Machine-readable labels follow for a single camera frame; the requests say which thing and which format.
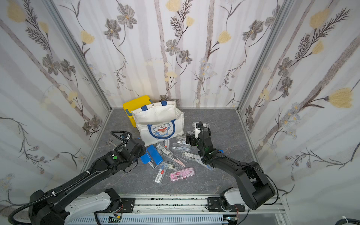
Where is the clear case with red label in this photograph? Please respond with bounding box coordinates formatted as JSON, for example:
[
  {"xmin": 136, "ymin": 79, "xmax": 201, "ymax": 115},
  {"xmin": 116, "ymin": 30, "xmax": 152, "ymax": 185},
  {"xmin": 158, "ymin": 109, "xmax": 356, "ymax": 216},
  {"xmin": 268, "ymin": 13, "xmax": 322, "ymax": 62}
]
[{"xmin": 155, "ymin": 162, "xmax": 168, "ymax": 184}]

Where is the white canvas cartoon tote bag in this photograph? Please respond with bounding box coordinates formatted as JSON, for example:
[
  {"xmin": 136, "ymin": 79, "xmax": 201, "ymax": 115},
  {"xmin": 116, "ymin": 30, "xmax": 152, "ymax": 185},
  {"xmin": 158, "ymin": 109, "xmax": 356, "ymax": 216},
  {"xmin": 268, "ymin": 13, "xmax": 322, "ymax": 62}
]
[{"xmin": 132, "ymin": 101, "xmax": 184, "ymax": 147}]

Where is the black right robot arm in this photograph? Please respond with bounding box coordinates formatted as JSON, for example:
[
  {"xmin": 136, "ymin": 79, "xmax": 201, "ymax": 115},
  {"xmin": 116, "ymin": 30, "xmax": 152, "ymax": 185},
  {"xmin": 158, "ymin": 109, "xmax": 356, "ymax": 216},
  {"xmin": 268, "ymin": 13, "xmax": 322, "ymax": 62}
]
[{"xmin": 186, "ymin": 128, "xmax": 279, "ymax": 210}]

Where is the right arm mounting base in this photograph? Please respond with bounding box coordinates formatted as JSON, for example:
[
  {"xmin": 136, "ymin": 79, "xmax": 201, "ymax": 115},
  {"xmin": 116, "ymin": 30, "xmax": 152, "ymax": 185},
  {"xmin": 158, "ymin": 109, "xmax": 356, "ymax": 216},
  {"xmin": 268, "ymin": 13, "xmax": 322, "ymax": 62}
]
[{"xmin": 205, "ymin": 197, "xmax": 246, "ymax": 212}]

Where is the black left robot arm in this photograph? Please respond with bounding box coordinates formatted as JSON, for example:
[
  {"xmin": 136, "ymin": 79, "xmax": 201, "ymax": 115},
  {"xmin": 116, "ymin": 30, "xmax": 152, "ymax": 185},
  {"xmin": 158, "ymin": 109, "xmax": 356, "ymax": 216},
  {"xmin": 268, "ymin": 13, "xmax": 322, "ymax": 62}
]
[{"xmin": 8, "ymin": 132, "xmax": 146, "ymax": 225}]

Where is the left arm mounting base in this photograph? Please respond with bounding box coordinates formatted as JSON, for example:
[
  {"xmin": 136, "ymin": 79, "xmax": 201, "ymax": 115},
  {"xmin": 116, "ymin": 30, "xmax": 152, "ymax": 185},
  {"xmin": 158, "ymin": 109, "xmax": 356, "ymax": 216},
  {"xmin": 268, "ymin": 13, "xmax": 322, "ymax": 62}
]
[{"xmin": 104, "ymin": 198, "xmax": 135, "ymax": 213}]

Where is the clear long compass case right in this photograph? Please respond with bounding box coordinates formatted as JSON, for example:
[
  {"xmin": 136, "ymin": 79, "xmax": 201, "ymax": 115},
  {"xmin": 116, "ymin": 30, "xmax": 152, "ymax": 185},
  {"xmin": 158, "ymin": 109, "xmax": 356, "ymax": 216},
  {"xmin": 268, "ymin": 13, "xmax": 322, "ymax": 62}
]
[{"xmin": 181, "ymin": 151, "xmax": 213, "ymax": 171}]

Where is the clear case with pink compass centre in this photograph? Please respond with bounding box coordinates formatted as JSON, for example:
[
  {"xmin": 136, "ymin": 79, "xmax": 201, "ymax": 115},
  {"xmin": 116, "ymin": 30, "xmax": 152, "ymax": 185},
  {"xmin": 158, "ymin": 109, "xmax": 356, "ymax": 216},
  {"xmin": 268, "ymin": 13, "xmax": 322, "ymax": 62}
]
[{"xmin": 156, "ymin": 143, "xmax": 187, "ymax": 168}]

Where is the pink compass set case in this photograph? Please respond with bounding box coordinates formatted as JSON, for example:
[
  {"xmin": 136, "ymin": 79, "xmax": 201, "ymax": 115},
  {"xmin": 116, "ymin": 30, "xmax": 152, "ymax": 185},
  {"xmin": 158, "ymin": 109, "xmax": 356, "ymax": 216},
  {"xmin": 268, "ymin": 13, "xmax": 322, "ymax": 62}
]
[{"xmin": 170, "ymin": 167, "xmax": 195, "ymax": 182}]

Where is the clear case small lower centre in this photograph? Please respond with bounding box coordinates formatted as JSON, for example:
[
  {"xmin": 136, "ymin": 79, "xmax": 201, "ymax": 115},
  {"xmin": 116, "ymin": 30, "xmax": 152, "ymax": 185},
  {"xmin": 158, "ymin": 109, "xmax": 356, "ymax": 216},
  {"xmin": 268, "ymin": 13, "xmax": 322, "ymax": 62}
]
[{"xmin": 164, "ymin": 162, "xmax": 179, "ymax": 171}]

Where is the yellow plastic lidded box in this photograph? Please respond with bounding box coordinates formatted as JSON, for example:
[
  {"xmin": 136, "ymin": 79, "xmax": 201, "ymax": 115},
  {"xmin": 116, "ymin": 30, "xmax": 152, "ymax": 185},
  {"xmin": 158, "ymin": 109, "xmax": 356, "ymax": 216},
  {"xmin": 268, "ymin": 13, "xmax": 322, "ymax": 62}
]
[{"xmin": 122, "ymin": 95, "xmax": 152, "ymax": 127}]

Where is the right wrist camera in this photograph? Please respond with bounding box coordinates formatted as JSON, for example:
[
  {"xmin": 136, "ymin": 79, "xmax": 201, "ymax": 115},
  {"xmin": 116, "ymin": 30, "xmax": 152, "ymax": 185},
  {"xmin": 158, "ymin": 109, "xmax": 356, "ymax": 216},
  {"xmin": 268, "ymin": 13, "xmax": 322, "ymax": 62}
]
[{"xmin": 194, "ymin": 124, "xmax": 204, "ymax": 139}]

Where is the aluminium front rail frame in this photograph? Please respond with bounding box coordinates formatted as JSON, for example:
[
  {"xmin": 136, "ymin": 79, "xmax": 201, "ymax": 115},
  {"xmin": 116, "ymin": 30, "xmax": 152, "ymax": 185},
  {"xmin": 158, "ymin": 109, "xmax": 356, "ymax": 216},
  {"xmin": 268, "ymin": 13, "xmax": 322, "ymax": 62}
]
[{"xmin": 56, "ymin": 193, "xmax": 290, "ymax": 225}]

